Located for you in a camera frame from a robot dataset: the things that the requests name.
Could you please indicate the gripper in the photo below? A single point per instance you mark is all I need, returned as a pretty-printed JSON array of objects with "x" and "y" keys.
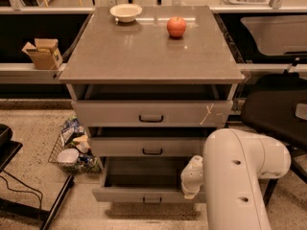
[{"x": 193, "y": 177}]

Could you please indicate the grey bottom drawer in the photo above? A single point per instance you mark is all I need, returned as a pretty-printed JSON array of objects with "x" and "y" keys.
[{"x": 148, "y": 180}]

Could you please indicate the grey drawer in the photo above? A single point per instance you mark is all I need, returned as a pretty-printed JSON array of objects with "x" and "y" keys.
[
  {"x": 152, "y": 113},
  {"x": 148, "y": 180},
  {"x": 157, "y": 146}
]

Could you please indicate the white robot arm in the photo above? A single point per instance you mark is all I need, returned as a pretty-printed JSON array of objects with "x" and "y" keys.
[{"x": 230, "y": 168}]

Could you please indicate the grey middle drawer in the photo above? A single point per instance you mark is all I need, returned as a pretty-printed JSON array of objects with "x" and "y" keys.
[{"x": 157, "y": 146}]

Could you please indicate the grey drawer cabinet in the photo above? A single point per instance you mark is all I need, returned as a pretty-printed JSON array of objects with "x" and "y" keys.
[{"x": 139, "y": 61}]

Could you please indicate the grey top drawer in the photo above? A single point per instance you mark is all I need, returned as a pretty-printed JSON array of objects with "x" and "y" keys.
[{"x": 152, "y": 113}]

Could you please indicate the open cardboard box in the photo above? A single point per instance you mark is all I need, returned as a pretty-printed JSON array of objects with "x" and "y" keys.
[{"x": 44, "y": 54}]

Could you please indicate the black office chair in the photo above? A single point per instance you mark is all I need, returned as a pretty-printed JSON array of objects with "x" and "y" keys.
[{"x": 276, "y": 106}]

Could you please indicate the white plastic container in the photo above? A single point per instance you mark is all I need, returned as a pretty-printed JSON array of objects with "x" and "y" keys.
[{"x": 69, "y": 156}]

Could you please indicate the red apple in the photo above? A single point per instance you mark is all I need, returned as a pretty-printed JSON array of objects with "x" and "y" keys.
[{"x": 176, "y": 26}]

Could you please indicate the white bowl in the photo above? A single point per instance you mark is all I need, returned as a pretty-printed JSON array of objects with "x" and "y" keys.
[{"x": 125, "y": 13}]

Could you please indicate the wire basket with items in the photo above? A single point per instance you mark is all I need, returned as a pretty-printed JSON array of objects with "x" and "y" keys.
[{"x": 72, "y": 136}]

